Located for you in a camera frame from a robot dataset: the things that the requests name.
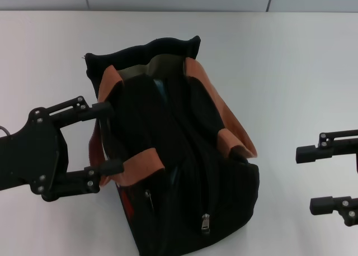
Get black food bag orange straps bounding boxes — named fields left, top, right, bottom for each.
left=83, top=35, right=261, bottom=256

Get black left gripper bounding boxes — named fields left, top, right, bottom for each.
left=0, top=96, right=125, bottom=202

